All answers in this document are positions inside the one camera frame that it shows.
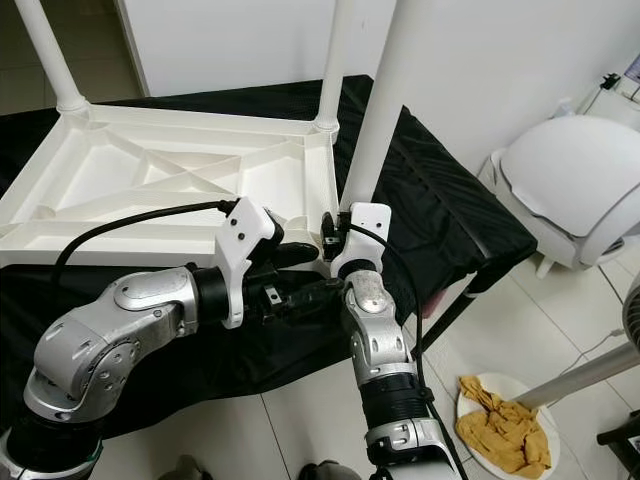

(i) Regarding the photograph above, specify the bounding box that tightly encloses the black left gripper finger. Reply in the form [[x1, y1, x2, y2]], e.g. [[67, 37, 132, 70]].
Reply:
[[268, 240, 322, 269], [280, 279, 347, 322]]

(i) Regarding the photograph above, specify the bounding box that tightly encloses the white plastic table top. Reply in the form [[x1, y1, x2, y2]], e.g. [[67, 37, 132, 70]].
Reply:
[[0, 102, 347, 270]]

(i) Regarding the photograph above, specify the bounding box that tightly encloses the pink stool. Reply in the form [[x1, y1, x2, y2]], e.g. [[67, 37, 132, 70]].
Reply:
[[425, 290, 452, 317]]

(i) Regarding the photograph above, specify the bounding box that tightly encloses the black tablecloth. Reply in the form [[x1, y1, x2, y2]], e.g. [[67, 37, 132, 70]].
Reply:
[[0, 74, 540, 443]]

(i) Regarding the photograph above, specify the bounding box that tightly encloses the grey right robot foot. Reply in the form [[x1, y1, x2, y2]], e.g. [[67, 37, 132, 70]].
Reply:
[[300, 462, 353, 480]]

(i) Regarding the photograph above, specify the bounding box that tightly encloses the grey robot foot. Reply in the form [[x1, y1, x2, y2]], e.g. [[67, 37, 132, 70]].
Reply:
[[300, 462, 353, 480], [170, 455, 213, 480]]

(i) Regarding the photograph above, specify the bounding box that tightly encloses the grey left robot foot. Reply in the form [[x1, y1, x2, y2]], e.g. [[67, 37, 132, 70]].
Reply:
[[170, 455, 213, 480]]

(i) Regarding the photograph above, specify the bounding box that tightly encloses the white round appliance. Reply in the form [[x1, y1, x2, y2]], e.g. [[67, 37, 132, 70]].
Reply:
[[478, 112, 640, 272]]

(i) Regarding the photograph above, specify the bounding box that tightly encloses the white round basin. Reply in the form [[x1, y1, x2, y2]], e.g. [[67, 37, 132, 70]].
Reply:
[[454, 371, 562, 480]]

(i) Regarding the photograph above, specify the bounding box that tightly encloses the black stand base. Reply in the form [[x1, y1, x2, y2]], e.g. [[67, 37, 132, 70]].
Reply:
[[599, 404, 640, 447]]

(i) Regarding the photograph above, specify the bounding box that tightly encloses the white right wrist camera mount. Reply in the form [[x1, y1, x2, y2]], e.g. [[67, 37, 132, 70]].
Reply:
[[330, 201, 392, 280]]

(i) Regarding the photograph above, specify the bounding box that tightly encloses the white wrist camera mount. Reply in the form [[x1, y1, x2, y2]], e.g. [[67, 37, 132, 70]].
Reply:
[[218, 196, 288, 330], [330, 201, 392, 280]]

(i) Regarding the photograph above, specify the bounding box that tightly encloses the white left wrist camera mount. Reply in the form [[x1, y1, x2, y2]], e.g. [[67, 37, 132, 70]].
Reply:
[[218, 196, 288, 330]]

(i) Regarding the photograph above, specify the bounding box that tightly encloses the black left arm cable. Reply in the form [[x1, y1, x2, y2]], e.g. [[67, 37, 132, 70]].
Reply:
[[52, 199, 241, 283]]

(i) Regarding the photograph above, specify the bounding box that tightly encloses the thin white floor cable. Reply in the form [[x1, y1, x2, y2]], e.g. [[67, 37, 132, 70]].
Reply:
[[560, 323, 628, 378]]

